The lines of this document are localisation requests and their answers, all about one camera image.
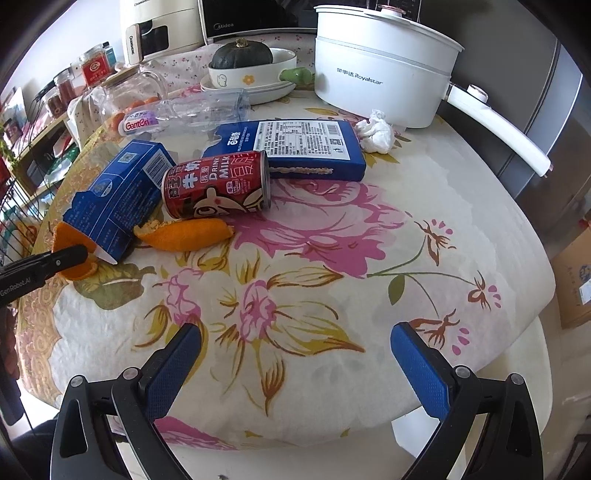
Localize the white plate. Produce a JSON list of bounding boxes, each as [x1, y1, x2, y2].
[[199, 75, 296, 106]]

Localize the large blue food box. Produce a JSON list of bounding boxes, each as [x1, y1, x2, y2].
[[202, 119, 367, 182]]

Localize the clear plastic water bottle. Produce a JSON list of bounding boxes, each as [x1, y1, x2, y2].
[[118, 89, 250, 137]]

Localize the white electric cooking pot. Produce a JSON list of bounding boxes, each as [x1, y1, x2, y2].
[[315, 5, 552, 176]]

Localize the cream air fryer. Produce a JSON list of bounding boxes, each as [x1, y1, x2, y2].
[[118, 0, 204, 66]]

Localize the lower cardboard box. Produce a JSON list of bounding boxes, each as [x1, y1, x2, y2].
[[551, 228, 591, 329]]

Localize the white ceramic bowl green handle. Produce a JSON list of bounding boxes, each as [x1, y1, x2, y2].
[[208, 48, 315, 89]]

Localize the white crumpled tissue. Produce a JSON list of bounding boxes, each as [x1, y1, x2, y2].
[[353, 109, 394, 155]]

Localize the wooden shelf rack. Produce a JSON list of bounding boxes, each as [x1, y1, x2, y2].
[[9, 113, 69, 197]]

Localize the orange peel piece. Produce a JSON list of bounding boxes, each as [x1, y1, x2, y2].
[[133, 218, 235, 253]]

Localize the glass jar with lid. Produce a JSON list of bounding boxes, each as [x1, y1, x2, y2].
[[91, 65, 167, 122]]

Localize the black microwave oven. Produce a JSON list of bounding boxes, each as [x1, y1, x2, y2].
[[197, 0, 422, 42]]

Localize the small blue carton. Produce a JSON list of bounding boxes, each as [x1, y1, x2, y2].
[[63, 140, 175, 265]]

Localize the dark green pumpkin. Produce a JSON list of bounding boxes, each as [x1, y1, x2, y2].
[[209, 38, 273, 70]]

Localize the red label spice jar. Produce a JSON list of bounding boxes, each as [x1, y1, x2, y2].
[[80, 42, 114, 87]]

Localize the red milk drink can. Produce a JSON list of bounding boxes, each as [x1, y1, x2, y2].
[[161, 151, 270, 219]]

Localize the floral tablecloth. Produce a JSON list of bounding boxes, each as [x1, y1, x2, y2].
[[15, 32, 557, 451]]

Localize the grey refrigerator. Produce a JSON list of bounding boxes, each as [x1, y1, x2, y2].
[[420, 1, 590, 234]]

